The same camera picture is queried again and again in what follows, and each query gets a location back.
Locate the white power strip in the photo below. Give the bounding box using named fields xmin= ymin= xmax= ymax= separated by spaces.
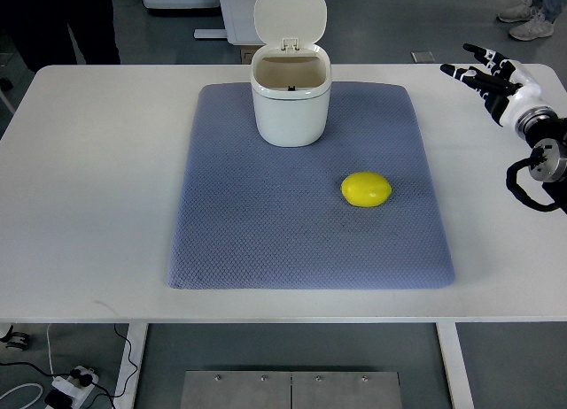
xmin=44 ymin=366 xmax=98 ymax=408

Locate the white cable on floor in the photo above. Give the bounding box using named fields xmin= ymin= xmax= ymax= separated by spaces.
xmin=0 ymin=324 xmax=57 ymax=409

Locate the black cable on floor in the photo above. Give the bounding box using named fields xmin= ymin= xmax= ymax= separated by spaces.
xmin=0 ymin=323 xmax=139 ymax=409

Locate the white table right leg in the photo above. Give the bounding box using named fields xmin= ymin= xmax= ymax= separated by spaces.
xmin=436 ymin=322 xmax=475 ymax=409

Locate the white sneaker far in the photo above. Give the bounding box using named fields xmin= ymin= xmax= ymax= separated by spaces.
xmin=497 ymin=0 xmax=539 ymax=23

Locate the white table left leg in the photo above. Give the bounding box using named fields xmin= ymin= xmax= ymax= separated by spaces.
xmin=113 ymin=322 xmax=149 ymax=409

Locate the brown cardboard box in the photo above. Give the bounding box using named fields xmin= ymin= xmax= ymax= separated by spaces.
xmin=240 ymin=45 xmax=260 ymax=65

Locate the white cabinet base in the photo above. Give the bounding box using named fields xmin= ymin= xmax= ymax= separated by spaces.
xmin=193 ymin=0 xmax=262 ymax=46

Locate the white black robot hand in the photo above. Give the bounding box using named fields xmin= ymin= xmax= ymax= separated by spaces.
xmin=440 ymin=43 xmax=551 ymax=129

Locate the caster wheel bottom left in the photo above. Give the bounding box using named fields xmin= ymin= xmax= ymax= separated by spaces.
xmin=0 ymin=323 xmax=30 ymax=351

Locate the white sneaker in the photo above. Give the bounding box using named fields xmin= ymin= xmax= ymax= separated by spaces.
xmin=509 ymin=12 xmax=555 ymax=42
xmin=497 ymin=0 xmax=539 ymax=23

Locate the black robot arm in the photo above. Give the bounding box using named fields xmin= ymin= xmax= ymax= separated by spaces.
xmin=506 ymin=107 xmax=566 ymax=212

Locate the white table leg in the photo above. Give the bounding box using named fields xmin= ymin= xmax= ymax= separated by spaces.
xmin=436 ymin=322 xmax=475 ymax=409
xmin=113 ymin=322 xmax=149 ymax=409

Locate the yellow lemon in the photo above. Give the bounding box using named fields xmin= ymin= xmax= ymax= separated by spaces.
xmin=340 ymin=171 xmax=392 ymax=208

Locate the blue textured mat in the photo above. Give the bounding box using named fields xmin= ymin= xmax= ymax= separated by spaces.
xmin=167 ymin=81 xmax=454 ymax=289

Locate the grey floor socket plate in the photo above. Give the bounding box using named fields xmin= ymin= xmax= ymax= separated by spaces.
xmin=410 ymin=51 xmax=436 ymax=64

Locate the grey metal floor plate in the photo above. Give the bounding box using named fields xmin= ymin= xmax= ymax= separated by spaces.
xmin=181 ymin=370 xmax=402 ymax=408

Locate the white sneaker near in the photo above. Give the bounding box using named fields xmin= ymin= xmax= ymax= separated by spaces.
xmin=509 ymin=12 xmax=555 ymax=42

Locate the white trash can open lid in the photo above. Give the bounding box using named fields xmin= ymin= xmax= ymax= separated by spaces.
xmin=251 ymin=0 xmax=331 ymax=147

